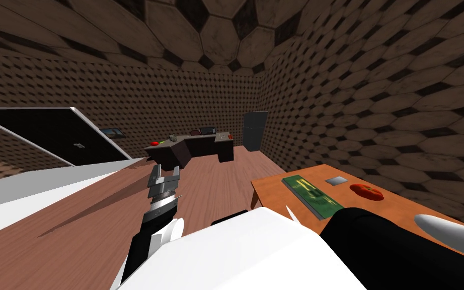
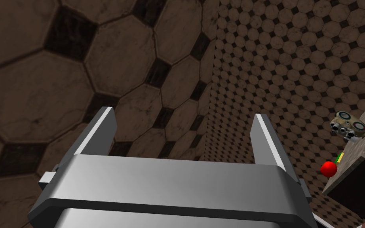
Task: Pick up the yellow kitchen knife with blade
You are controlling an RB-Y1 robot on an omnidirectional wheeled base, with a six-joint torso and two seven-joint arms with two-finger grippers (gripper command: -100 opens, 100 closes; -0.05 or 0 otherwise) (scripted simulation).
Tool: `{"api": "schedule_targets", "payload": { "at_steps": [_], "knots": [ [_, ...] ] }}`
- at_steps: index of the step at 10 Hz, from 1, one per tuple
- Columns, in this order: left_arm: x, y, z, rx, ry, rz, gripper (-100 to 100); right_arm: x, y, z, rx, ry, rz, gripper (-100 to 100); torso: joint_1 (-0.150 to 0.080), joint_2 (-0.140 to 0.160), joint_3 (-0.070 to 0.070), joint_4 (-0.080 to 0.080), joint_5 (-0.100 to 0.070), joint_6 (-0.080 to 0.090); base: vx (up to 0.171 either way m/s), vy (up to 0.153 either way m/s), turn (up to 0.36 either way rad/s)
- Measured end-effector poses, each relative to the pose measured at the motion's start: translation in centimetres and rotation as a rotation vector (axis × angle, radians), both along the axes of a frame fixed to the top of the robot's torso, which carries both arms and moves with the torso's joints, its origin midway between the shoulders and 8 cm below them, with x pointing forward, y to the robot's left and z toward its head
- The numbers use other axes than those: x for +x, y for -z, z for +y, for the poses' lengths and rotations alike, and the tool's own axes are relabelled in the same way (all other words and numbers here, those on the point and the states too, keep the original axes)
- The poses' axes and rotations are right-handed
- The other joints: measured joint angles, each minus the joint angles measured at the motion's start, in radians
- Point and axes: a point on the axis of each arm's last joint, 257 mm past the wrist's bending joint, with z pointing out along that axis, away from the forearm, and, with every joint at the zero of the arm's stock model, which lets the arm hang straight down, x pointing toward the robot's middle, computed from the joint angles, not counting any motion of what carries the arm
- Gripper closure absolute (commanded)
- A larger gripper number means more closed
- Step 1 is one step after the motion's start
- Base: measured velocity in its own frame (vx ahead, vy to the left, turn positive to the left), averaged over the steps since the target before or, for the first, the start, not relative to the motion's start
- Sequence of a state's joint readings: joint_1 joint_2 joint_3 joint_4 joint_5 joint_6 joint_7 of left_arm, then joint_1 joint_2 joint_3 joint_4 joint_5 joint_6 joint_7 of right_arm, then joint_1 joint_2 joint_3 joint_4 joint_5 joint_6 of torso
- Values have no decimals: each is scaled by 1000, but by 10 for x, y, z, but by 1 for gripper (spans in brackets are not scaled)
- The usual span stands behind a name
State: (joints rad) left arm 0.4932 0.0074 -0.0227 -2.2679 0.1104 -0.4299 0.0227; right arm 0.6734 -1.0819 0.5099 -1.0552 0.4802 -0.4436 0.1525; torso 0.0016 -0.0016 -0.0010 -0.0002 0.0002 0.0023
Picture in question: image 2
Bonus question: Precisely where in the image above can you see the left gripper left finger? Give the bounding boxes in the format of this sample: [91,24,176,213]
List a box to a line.
[74,106,118,156]

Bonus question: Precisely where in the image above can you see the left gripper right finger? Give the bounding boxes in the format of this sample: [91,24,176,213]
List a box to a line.
[250,113,287,173]

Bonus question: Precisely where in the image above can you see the red apple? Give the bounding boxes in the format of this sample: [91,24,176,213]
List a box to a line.
[320,161,338,178]

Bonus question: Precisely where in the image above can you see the beige alarm clock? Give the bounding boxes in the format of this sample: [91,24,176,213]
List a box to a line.
[329,110,365,143]

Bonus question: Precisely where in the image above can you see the dark cabinet with stone top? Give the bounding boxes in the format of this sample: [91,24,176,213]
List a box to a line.
[322,95,365,228]

